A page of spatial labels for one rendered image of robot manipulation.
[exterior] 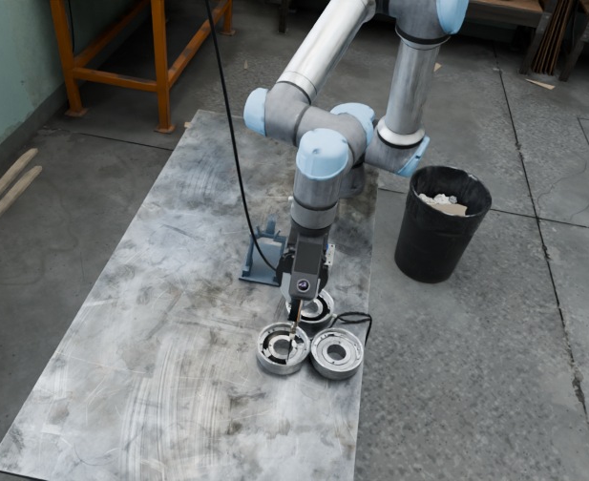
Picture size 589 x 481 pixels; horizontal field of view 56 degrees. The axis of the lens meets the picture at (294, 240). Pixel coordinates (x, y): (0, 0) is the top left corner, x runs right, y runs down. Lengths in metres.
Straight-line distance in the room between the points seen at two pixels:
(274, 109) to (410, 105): 0.44
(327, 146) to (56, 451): 0.68
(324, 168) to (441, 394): 1.47
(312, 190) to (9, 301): 1.73
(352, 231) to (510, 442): 1.07
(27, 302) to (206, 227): 1.15
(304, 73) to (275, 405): 0.61
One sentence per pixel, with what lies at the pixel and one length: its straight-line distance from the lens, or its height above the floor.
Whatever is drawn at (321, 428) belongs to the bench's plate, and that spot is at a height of 0.80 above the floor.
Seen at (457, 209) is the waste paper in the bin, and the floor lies 0.35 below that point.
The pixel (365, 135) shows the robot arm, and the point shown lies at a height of 1.25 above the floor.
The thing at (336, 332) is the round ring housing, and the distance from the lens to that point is 1.16.
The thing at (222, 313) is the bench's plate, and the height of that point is 0.80.
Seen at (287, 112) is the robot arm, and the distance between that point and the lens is 0.95.
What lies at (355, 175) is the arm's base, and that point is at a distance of 1.52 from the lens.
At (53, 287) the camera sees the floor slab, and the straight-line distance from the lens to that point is 2.40.
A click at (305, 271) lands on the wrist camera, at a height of 1.08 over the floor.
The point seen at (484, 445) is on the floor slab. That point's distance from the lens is 2.13.
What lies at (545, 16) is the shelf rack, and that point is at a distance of 4.50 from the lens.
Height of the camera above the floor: 1.73
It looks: 43 degrees down
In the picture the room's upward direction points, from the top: 8 degrees clockwise
